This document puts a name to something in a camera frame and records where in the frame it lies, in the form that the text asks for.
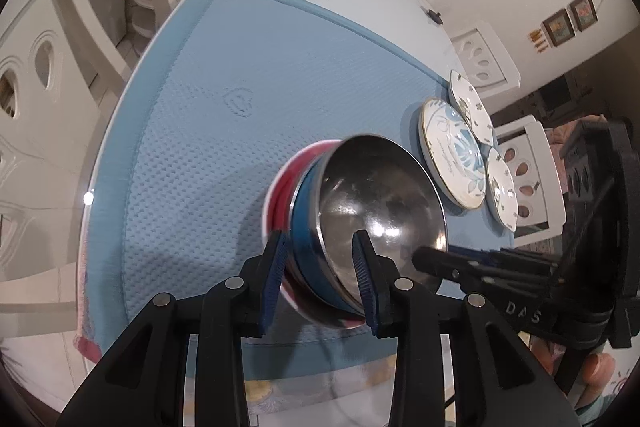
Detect orange tassels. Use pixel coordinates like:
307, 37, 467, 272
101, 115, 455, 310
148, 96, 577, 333
529, 28, 549, 56

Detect light blue table mat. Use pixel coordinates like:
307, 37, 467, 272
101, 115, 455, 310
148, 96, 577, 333
77, 0, 516, 365

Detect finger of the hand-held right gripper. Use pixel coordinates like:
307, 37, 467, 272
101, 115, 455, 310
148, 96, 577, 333
412, 246, 501, 294
447, 247, 560, 276

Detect white plate with small flowers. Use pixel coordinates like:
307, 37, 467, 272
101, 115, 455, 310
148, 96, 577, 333
448, 69, 495, 146
485, 147, 521, 232

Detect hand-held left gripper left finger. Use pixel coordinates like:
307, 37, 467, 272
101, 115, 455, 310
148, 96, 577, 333
55, 231, 290, 427

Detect floral tablecloth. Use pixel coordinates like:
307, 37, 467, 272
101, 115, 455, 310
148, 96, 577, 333
74, 207, 453, 415

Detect small framed flower picture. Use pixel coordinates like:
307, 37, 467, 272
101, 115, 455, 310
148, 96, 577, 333
570, 0, 599, 32
542, 9, 576, 48

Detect red and white bowl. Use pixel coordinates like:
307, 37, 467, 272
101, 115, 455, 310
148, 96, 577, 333
262, 139, 368, 333

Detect blue floral gold-rimmed plate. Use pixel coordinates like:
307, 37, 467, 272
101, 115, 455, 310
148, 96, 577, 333
418, 97, 487, 211

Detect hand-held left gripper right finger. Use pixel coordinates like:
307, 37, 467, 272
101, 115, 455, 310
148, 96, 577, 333
351, 230, 581, 427

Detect person's right hand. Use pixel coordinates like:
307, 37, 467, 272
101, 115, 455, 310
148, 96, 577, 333
574, 351, 618, 412

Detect blue steel bowl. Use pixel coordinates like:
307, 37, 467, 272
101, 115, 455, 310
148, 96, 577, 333
291, 134, 448, 330

